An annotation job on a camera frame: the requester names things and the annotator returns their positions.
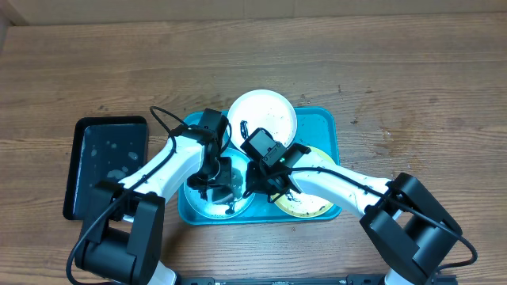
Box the yellow-green plate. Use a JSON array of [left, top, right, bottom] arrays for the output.
[[270, 145, 337, 219]]

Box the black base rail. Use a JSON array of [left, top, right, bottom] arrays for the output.
[[177, 275, 459, 285]]

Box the light blue plate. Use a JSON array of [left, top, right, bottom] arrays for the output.
[[180, 148, 255, 222]]

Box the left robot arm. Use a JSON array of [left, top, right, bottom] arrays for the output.
[[66, 108, 233, 284]]

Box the black water tray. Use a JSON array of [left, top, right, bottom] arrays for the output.
[[63, 116, 149, 220]]

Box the white plate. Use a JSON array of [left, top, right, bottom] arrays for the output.
[[227, 89, 297, 151]]

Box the teal plastic tray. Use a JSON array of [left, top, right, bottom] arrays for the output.
[[177, 107, 341, 226]]

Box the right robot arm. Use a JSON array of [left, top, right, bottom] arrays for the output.
[[242, 142, 478, 284]]

